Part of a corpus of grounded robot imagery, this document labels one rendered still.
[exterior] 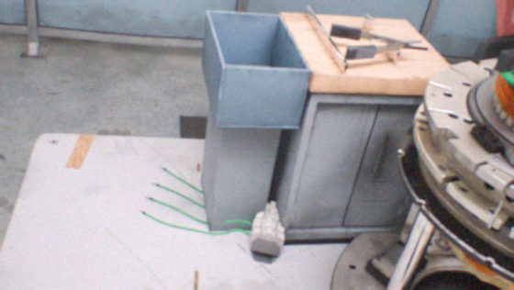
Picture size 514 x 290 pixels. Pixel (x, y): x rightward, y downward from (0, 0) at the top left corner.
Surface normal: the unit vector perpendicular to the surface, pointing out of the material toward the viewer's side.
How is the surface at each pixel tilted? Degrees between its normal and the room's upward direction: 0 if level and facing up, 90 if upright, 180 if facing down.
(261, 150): 90
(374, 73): 0
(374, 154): 90
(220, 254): 0
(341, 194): 90
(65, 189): 0
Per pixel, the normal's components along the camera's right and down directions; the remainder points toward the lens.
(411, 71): 0.14, -0.82
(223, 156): 0.18, 0.58
